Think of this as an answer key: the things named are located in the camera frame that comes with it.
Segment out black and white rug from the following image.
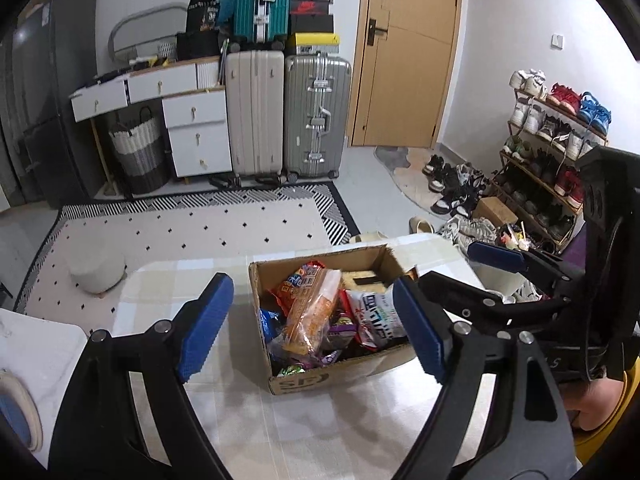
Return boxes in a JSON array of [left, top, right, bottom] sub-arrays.
[[12, 182, 362, 334]]

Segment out white trash bin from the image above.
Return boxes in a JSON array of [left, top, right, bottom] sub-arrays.
[[467, 225, 542, 302]]

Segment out woven laundry basket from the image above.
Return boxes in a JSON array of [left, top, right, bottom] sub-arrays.
[[108, 107, 171, 195]]

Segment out blue cookie packet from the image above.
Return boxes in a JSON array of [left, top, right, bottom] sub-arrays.
[[259, 308, 284, 346]]

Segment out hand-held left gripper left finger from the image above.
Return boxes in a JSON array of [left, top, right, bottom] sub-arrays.
[[47, 272, 236, 480]]

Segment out white marble side table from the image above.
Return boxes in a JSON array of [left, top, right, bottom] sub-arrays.
[[0, 307, 89, 461]]

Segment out round grey stool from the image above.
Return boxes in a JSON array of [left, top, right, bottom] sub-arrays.
[[69, 250, 129, 297]]

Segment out red and black shoe box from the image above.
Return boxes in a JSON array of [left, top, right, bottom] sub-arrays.
[[290, 0, 334, 16]]

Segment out grey refrigerator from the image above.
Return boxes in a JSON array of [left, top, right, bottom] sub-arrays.
[[10, 0, 99, 206]]

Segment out oval metal frame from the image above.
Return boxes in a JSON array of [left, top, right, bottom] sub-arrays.
[[109, 3, 194, 69]]

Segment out teal suitcase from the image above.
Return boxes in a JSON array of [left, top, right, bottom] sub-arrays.
[[234, 0, 294, 45]]

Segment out plain black shoe box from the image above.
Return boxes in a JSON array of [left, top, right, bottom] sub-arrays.
[[290, 14, 335, 36]]

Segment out wooden door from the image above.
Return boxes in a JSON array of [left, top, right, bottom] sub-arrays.
[[347, 0, 464, 150]]

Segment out dark glass cabinet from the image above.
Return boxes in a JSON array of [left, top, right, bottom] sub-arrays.
[[0, 35, 23, 209]]

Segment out brown cardboard box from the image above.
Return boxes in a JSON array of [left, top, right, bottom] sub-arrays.
[[248, 243, 421, 396]]

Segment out scattered shoes pile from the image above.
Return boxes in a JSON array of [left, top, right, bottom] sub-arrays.
[[420, 154, 502, 257]]

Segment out grey door mat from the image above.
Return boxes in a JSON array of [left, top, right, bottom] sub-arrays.
[[374, 145, 454, 220]]

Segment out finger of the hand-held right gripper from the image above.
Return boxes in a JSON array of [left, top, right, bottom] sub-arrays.
[[467, 240, 587, 307], [419, 270, 567, 342]]

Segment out wooden shoe rack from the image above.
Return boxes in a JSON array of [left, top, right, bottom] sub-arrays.
[[492, 87, 609, 252]]

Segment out checkered tablecloth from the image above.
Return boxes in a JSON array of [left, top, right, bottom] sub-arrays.
[[47, 232, 576, 480]]

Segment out wooden handled broom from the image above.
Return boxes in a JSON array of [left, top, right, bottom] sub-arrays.
[[90, 119, 121, 196]]

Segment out beige suitcase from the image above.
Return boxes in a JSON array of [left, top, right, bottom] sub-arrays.
[[224, 50, 286, 186]]

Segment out purple bag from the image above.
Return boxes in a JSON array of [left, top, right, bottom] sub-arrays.
[[570, 220, 589, 266]]

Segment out red and blue snack packet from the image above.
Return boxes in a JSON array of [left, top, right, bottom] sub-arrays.
[[270, 260, 326, 314]]

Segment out beige bread packet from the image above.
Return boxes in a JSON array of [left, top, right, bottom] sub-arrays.
[[341, 270, 394, 294]]

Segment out white striped sneaker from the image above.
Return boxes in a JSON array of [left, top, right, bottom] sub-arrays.
[[515, 280, 545, 304]]

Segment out yellow shoe box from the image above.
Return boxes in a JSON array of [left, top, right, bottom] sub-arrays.
[[286, 32, 341, 57]]

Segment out black tote box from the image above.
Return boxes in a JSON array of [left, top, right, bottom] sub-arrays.
[[175, 30, 221, 61]]

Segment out beige plate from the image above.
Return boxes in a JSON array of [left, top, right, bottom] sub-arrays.
[[0, 369, 45, 454]]

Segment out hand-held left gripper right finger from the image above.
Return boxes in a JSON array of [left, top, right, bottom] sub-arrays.
[[390, 276, 577, 480]]

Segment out white desk with drawers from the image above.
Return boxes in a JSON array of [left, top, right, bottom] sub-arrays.
[[70, 55, 235, 179]]

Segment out silver suitcase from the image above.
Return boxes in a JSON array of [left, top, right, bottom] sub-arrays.
[[284, 52, 353, 184]]

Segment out dark door handle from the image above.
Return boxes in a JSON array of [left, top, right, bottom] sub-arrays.
[[367, 18, 390, 47]]

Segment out small plain cardboard box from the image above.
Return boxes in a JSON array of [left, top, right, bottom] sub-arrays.
[[472, 196, 520, 229]]

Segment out black printed bag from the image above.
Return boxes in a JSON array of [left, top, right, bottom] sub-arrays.
[[186, 0, 222, 34]]

